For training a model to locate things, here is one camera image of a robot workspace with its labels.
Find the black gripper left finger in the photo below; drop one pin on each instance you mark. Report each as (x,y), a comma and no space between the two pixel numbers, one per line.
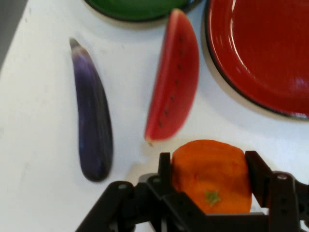
(144,207)

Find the orange toy persimmon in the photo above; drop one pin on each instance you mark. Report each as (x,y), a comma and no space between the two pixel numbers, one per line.
(212,174)

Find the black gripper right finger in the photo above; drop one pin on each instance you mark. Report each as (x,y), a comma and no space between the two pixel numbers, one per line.
(287,203)

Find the red toy watermelon slice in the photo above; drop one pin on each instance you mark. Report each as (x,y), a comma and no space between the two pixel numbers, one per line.
(175,82)

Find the purple toy eggplant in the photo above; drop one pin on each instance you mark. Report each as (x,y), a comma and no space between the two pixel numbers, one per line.
(93,116)

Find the red plate with black rim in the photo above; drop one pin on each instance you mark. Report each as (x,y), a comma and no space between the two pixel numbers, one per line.
(265,53)

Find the dark green plate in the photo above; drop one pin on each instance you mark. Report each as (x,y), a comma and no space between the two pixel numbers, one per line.
(142,9)

